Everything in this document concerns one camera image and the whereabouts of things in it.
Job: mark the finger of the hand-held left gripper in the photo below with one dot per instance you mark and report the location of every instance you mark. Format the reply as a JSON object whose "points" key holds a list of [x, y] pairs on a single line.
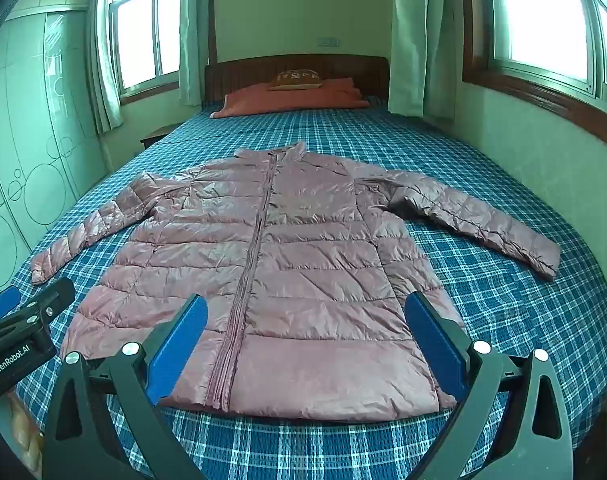
{"points": [[0, 304], [48, 300]]}

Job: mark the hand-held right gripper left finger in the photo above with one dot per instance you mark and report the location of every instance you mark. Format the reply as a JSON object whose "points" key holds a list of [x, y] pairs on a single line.
{"points": [[178, 347]]}

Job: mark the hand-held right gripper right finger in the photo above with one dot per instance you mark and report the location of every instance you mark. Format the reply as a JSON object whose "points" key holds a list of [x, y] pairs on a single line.
{"points": [[433, 347]]}

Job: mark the pink puffer jacket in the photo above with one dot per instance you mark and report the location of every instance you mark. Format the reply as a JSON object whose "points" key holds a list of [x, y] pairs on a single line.
{"points": [[308, 270]]}

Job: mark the bed with blue plaid sheet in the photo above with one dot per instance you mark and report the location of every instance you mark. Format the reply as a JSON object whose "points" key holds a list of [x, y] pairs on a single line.
{"points": [[508, 320]]}

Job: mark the white wardrobe with circle pattern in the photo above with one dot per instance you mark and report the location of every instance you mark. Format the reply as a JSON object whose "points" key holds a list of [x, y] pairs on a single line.
{"points": [[33, 110]]}

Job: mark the dark wooden nightstand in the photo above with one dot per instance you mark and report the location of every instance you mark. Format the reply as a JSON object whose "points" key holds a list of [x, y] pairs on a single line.
{"points": [[156, 136]]}

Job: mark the pale green curtain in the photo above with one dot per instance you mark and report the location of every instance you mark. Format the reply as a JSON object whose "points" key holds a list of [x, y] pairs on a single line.
{"points": [[413, 35], [196, 35], [103, 85]]}

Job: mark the orange pillow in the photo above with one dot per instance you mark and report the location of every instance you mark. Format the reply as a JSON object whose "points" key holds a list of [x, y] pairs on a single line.
{"points": [[293, 104]]}

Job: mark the wooden headboard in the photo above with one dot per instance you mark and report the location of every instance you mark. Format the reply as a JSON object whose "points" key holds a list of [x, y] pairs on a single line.
{"points": [[243, 77]]}

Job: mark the small brown patterned cushion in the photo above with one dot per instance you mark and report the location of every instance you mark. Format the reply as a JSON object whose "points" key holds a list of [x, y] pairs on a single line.
{"points": [[296, 80]]}

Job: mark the window with wooden trim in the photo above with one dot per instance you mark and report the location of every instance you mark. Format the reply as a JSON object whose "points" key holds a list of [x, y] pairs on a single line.
{"points": [[543, 10]]}

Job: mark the window with white frame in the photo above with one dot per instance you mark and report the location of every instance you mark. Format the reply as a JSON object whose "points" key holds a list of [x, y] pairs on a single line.
{"points": [[138, 35]]}

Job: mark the white wall socket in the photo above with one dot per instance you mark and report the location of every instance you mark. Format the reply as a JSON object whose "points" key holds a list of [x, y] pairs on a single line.
{"points": [[328, 41]]}

